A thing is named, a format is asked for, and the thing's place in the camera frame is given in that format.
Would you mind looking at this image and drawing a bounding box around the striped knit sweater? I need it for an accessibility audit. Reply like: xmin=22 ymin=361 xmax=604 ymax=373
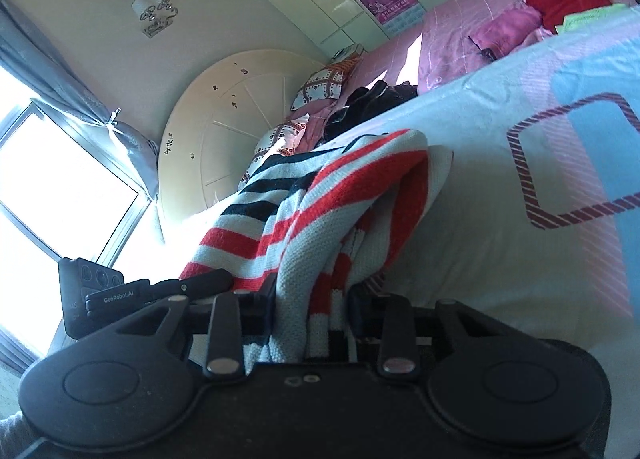
xmin=181 ymin=130 xmax=454 ymax=366

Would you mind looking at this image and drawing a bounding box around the black clothes pile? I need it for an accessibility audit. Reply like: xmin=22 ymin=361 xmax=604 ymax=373
xmin=320 ymin=81 xmax=418 ymax=144

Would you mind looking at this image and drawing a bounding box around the window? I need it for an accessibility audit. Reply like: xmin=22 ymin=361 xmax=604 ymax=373
xmin=1 ymin=72 xmax=150 ymax=375

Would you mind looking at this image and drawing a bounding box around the white patterned bed cover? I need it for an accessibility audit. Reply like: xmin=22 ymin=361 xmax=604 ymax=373
xmin=150 ymin=23 xmax=640 ymax=380

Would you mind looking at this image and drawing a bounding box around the near patterned pillow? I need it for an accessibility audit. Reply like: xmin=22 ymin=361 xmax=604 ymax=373
xmin=238 ymin=114 xmax=309 ymax=189

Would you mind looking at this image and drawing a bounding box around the patterned pillow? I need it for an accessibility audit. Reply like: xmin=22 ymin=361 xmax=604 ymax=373
xmin=290 ymin=56 xmax=360 ymax=112
xmin=238 ymin=114 xmax=309 ymax=189

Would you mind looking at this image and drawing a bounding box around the round beige headboard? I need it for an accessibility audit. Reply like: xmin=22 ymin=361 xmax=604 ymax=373
xmin=157 ymin=49 xmax=322 ymax=225

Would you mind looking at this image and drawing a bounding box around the grey curtain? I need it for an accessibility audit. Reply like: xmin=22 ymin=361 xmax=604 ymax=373
xmin=1 ymin=0 xmax=158 ymax=200

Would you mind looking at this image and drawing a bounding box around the far patterned pillow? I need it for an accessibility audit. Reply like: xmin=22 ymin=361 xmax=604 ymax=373
xmin=290 ymin=56 xmax=360 ymax=112

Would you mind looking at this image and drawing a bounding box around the pink bed sheet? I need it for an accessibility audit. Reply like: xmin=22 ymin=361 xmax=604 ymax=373
xmin=286 ymin=0 xmax=636 ymax=152

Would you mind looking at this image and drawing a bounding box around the magenta folded cloth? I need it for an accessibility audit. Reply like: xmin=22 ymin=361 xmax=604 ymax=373
xmin=469 ymin=6 xmax=541 ymax=61

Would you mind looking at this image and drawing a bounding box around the green folded cloth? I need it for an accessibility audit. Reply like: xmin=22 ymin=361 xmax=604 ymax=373
xmin=555 ymin=3 xmax=628 ymax=34

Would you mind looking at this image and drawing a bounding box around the wall lamp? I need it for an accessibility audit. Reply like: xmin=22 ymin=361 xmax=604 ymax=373
xmin=131 ymin=0 xmax=179 ymax=38

